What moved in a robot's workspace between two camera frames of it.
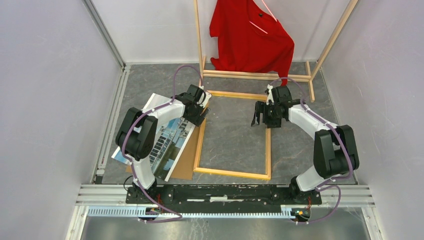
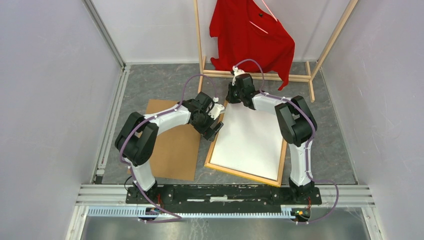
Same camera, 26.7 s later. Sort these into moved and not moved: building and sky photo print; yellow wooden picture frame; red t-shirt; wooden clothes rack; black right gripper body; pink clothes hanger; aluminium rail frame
Moved: yellow wooden picture frame; building and sky photo print; black right gripper body
Not moved: pink clothes hanger; wooden clothes rack; red t-shirt; aluminium rail frame
